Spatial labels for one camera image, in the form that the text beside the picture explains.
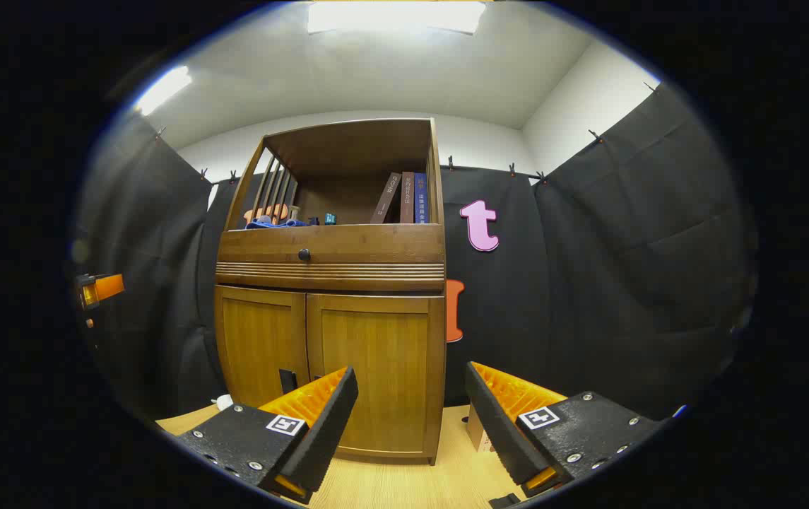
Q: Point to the peach cover book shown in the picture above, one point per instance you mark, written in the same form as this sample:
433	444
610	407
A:
476	428

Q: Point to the small ceiling light panel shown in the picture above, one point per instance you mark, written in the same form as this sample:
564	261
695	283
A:
162	89

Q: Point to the wooden drawer with black knob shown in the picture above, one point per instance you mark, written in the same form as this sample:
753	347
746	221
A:
376	244

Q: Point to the large ceiling light panel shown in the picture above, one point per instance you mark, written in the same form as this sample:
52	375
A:
397	15

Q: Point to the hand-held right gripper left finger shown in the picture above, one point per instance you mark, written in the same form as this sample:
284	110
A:
326	431

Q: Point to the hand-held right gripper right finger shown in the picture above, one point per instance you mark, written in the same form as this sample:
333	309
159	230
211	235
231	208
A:
496	431

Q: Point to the wooden shoe cabinet door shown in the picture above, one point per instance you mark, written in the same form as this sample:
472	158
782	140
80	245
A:
383	353
256	339

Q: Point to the blue cloth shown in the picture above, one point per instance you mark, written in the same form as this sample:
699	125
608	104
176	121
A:
273	223

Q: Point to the brown book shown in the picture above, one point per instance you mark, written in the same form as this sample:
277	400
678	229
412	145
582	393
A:
386	198

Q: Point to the wooden double-door shoe cabinet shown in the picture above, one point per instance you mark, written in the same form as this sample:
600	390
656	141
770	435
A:
365	277

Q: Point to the blue book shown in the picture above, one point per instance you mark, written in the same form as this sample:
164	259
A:
421	199

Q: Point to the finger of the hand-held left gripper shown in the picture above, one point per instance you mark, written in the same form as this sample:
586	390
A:
109	287

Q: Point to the black backdrop cloth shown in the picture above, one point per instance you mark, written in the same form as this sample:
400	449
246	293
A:
588	283

